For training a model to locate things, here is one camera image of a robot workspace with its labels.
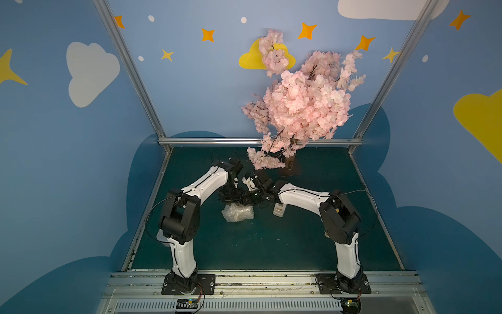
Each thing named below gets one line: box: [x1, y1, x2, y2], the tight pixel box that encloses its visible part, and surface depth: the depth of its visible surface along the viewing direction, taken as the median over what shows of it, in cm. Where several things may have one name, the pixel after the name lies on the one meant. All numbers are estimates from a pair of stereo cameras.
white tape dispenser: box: [272, 202, 287, 218], surface depth 95 cm
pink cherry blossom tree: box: [240, 28, 367, 170], surface depth 72 cm
